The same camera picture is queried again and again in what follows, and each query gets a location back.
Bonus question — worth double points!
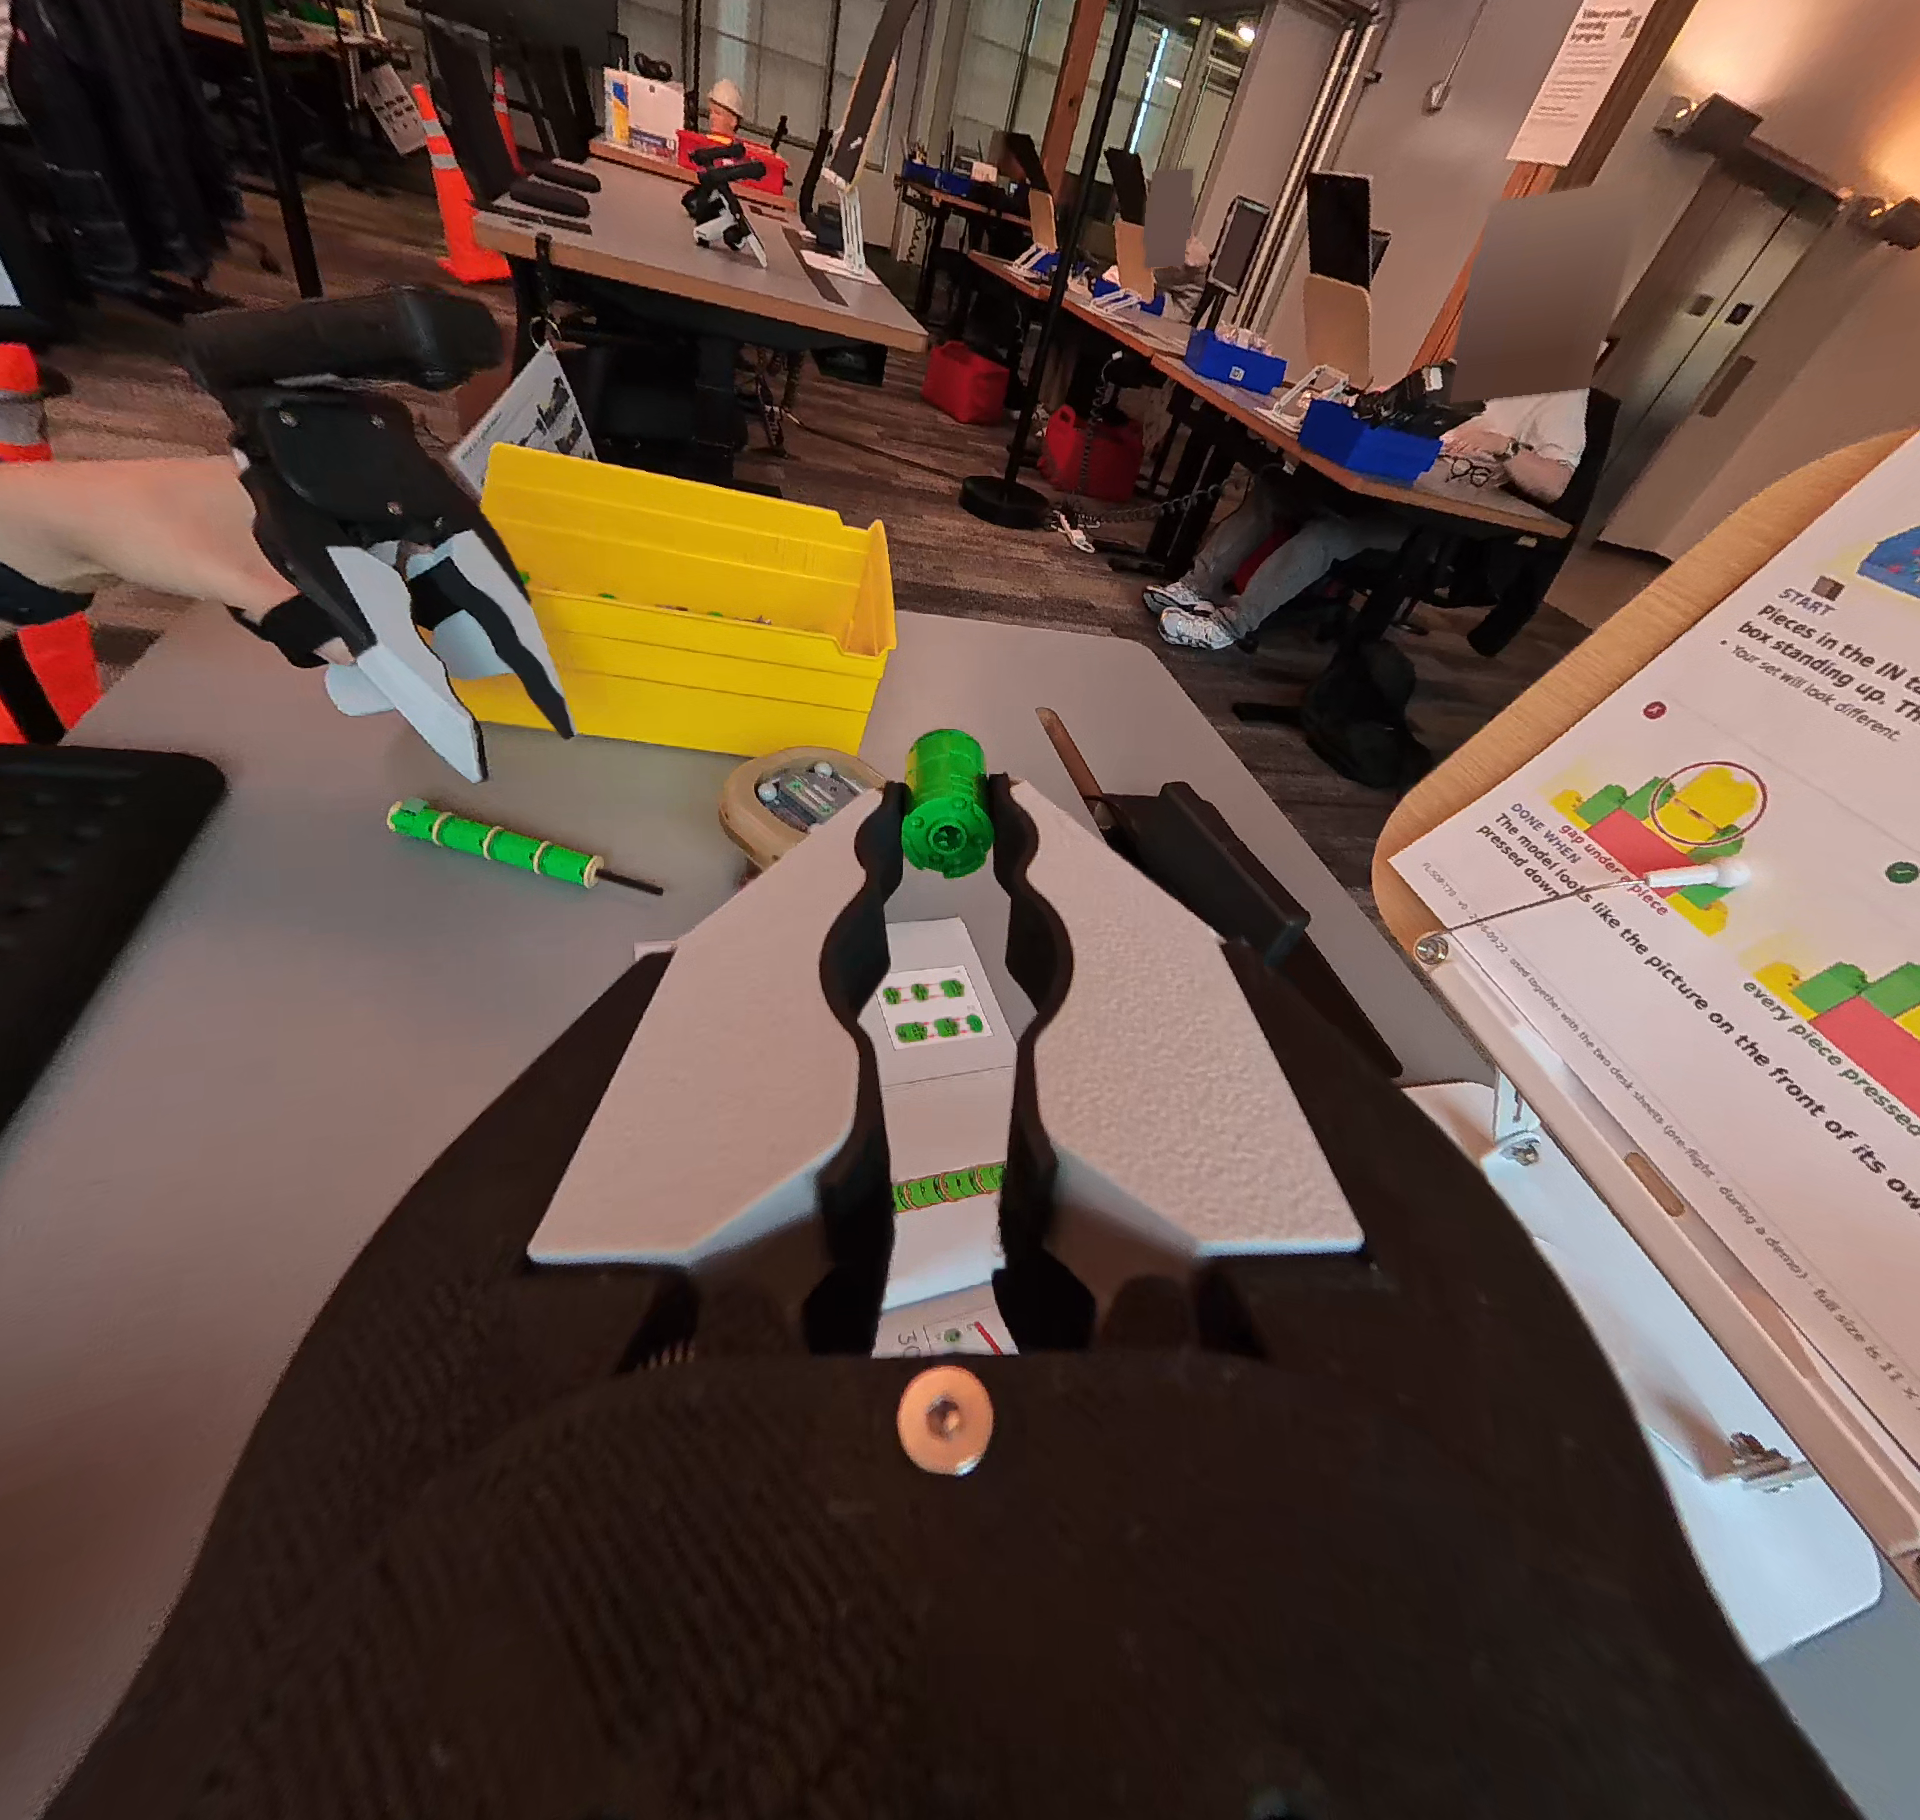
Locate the orange traffic cone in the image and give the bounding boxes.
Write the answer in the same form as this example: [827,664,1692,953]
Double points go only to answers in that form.
[410,79,515,286]

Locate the green brick rod assembly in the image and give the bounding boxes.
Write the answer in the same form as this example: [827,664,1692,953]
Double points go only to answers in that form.
[383,793,665,902]

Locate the white instruction booklet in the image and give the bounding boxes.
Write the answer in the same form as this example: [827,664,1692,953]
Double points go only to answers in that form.
[636,913,1055,1360]

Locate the black backpack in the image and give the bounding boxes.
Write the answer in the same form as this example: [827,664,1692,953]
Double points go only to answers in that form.
[1297,632,1438,791]

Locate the blue plastic bin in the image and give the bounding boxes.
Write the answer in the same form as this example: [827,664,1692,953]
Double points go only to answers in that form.
[1182,327,1290,396]
[1296,398,1445,485]

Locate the red bag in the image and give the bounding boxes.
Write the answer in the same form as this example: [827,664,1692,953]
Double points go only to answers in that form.
[1044,403,1146,505]
[919,337,1015,428]

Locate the green round toy brick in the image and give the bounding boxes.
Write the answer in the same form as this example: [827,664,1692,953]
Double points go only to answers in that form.
[898,727,1001,882]

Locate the person's left hand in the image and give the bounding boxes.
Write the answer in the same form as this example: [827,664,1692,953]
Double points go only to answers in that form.
[0,454,302,614]

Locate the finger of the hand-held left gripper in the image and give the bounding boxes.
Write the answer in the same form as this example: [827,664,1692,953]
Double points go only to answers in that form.
[402,526,577,741]
[323,542,492,787]

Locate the grey background table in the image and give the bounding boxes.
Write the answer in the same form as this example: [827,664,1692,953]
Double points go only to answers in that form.
[473,146,932,356]

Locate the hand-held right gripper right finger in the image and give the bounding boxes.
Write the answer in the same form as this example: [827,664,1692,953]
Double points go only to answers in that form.
[989,776,1370,1354]

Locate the white paper notice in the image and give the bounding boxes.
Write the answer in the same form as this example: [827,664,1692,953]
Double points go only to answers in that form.
[1505,0,1678,169]

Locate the wooden sheet board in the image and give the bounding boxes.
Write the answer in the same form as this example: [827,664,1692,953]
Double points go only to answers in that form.
[1370,423,1920,1574]

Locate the white metal stand base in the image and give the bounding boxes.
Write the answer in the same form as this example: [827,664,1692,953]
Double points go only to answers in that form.
[1406,1075,1885,1668]

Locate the black perforated mat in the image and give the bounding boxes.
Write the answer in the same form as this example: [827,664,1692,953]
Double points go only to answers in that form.
[0,741,231,1135]

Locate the printed instruction sheet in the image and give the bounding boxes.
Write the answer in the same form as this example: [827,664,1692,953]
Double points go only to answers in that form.
[1386,435,1920,1420]

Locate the black desk clamp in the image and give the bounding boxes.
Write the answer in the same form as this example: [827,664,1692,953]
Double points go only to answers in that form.
[1075,780,1317,970]

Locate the yellow plastic bin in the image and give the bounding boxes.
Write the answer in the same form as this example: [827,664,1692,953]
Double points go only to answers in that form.
[473,439,899,758]

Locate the beige round tape dispenser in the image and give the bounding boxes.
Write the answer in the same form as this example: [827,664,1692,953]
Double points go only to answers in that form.
[718,745,890,887]

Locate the grey desk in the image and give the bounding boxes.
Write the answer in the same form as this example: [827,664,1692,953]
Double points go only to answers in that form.
[0,604,1920,1820]

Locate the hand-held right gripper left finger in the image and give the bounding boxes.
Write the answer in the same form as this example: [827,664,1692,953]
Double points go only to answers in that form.
[527,782,911,1354]

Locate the dark hanging clothes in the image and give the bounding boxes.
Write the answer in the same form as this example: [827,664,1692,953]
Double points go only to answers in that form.
[0,0,245,330]

